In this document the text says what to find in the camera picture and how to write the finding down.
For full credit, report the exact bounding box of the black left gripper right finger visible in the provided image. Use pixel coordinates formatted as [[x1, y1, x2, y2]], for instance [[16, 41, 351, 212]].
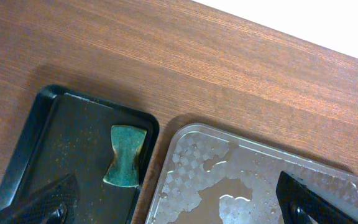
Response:
[[276, 171, 358, 224]]

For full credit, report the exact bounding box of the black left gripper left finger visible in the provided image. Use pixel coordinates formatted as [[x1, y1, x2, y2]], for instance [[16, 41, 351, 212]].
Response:
[[0, 174, 80, 224]]

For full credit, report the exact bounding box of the yellow green sponge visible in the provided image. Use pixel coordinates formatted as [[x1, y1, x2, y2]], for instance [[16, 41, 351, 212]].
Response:
[[103, 125, 147, 188]]

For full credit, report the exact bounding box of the black tray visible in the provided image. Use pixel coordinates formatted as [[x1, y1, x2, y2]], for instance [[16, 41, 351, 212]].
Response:
[[0, 85, 159, 223]]

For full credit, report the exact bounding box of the brown tray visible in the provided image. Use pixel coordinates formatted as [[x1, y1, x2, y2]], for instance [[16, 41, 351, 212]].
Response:
[[146, 123, 358, 223]]

